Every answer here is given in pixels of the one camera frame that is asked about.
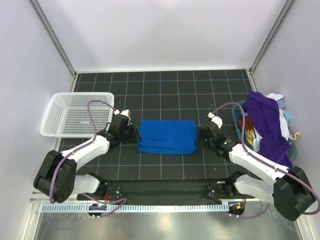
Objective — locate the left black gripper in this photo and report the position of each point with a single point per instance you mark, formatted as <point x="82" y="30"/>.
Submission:
<point x="135" y="137"/>

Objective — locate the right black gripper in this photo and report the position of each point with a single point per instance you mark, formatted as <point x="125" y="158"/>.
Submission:
<point x="200" y="139"/>

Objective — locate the blue towel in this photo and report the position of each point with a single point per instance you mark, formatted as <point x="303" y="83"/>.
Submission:
<point x="171" y="137"/>

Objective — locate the purple towel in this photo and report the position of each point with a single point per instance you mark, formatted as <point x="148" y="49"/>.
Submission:
<point x="265" y="116"/>

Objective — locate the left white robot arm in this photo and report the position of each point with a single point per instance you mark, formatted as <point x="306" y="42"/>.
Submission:
<point x="57" y="177"/>

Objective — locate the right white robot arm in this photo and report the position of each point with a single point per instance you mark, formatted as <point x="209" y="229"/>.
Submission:
<point x="287" y="189"/>

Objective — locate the teal translucent laundry basket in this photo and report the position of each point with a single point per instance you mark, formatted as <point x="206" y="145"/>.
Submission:
<point x="241" y="133"/>

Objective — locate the yellow patterned cloth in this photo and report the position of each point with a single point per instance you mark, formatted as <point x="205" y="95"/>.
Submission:
<point x="250" y="137"/>

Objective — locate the brown cloth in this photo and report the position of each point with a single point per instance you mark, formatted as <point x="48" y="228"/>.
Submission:
<point x="248" y="125"/>

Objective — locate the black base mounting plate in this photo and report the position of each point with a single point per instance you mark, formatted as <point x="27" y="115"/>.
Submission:
<point x="192" y="192"/>

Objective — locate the white perforated plastic basket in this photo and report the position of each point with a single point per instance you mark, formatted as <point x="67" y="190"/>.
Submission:
<point x="67" y="116"/>

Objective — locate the white cloth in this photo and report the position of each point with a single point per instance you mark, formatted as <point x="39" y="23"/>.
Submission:
<point x="284" y="118"/>

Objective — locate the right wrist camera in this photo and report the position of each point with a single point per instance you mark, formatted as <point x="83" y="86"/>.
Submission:
<point x="215" y="119"/>

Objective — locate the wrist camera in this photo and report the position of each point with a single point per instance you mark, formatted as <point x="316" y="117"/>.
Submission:
<point x="215" y="119"/>
<point x="124" y="114"/>

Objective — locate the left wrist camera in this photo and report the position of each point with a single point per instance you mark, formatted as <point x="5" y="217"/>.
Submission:
<point x="124" y="114"/>

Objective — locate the slotted white cable duct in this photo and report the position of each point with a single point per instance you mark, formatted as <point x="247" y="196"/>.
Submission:
<point x="90" y="207"/>

